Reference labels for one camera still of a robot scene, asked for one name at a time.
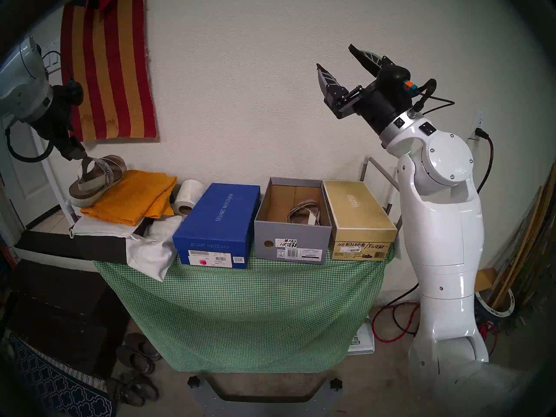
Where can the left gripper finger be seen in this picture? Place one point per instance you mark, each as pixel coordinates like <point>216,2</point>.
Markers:
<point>73,153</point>
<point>81,147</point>

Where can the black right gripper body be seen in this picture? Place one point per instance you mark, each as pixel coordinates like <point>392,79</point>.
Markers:
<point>378,107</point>

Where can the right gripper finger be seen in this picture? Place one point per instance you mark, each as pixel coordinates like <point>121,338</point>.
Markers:
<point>330,86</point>
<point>371,60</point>

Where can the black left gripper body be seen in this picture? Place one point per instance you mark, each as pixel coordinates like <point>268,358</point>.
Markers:
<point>54,116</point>

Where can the grey robot base platform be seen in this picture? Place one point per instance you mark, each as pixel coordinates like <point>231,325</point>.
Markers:
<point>265,407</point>

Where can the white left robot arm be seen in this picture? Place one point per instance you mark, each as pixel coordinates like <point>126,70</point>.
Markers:
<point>21,86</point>

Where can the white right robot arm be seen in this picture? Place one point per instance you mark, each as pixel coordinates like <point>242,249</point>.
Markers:
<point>443,229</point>

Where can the dark flat box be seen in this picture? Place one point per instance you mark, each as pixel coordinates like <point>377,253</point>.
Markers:
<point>52,246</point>

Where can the gold shoe box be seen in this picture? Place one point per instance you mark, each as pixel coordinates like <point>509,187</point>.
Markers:
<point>356,207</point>

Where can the blue shoe box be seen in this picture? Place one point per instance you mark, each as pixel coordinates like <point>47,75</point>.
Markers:
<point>217,220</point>

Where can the grey open shoe box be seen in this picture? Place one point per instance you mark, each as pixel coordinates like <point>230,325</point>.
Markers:
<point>295,242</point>

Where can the olive clog shoe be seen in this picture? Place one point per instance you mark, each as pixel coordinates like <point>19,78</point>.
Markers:
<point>134,359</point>
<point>141,344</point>

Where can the brown cardboard box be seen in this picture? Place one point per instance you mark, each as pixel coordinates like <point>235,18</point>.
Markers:
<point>486,279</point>

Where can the red yellow striped flag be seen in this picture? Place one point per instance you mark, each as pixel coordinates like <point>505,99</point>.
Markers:
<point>117,73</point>

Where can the orange towel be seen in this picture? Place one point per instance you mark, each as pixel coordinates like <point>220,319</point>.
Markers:
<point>139,199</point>

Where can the white toilet paper roll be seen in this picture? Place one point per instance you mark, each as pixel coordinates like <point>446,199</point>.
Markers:
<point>189,194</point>

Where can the white cloth bag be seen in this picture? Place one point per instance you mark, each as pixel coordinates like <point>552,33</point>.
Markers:
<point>152,255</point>

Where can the dark wooden chest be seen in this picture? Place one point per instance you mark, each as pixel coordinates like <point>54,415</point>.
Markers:
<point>56,316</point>

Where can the light wooden board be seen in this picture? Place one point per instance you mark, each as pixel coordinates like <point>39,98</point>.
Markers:
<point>521,242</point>

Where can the brown wooden board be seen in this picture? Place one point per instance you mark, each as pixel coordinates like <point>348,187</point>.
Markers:
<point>541,229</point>

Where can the green checked tablecloth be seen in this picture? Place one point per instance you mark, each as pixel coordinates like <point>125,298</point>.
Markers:
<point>239,312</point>

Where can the white bicycle rim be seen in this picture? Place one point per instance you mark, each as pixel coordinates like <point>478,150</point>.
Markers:
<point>495,311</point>

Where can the blue patterned rug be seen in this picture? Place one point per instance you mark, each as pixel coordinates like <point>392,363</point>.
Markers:
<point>56,390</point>

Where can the black base knob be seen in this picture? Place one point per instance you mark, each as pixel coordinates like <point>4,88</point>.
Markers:
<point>336,384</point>
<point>194,382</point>

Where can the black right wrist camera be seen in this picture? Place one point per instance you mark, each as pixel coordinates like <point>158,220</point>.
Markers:
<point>393,79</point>

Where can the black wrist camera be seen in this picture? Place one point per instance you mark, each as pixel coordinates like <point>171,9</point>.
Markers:
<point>393,79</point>
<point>74,94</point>

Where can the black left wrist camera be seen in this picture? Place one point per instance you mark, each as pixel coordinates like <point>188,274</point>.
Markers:
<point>74,94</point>

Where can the white door with frame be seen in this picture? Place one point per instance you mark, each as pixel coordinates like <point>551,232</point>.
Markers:
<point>26,190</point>

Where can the white plastic pipe frame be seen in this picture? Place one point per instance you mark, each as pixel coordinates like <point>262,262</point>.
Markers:
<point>363,170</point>

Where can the white wall outlet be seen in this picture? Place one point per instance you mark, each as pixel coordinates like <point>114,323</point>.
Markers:
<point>479,120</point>

